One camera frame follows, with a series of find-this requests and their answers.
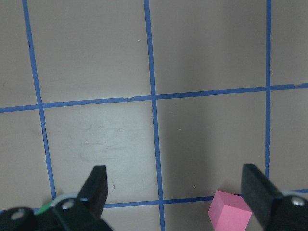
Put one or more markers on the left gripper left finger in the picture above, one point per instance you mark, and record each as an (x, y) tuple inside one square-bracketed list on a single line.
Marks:
[(93, 193)]

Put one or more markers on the green cube far back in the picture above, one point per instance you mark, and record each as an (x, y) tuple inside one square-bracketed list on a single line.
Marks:
[(43, 209)]

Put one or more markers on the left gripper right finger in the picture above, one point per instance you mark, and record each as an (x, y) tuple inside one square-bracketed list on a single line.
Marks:
[(262, 197)]

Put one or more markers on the pink foam cube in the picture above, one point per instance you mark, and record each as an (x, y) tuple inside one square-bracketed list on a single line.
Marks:
[(229, 212)]

